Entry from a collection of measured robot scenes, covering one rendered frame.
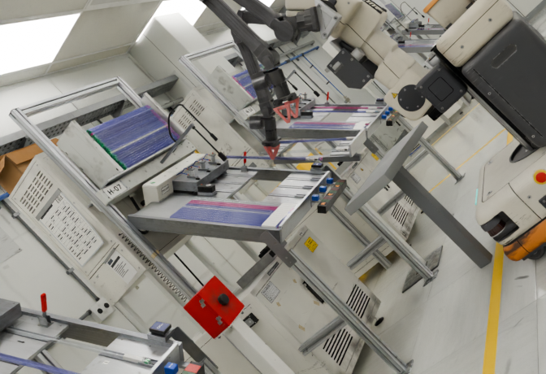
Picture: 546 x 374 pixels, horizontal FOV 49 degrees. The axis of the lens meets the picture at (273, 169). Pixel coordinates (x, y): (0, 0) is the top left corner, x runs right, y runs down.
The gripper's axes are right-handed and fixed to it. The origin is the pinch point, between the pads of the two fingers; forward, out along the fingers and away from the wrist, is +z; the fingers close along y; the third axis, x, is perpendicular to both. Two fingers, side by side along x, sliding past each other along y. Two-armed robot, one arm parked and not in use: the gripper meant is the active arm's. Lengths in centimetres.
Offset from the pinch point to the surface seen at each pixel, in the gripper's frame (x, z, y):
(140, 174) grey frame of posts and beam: -52, -2, 36
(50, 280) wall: -168, 92, -4
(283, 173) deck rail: 1.3, 11.0, -7.6
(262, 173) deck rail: -10.4, 11.6, -7.6
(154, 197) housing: -43, 7, 42
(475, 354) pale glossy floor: 101, 37, 81
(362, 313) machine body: 44, 75, 10
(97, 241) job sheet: -63, 22, 61
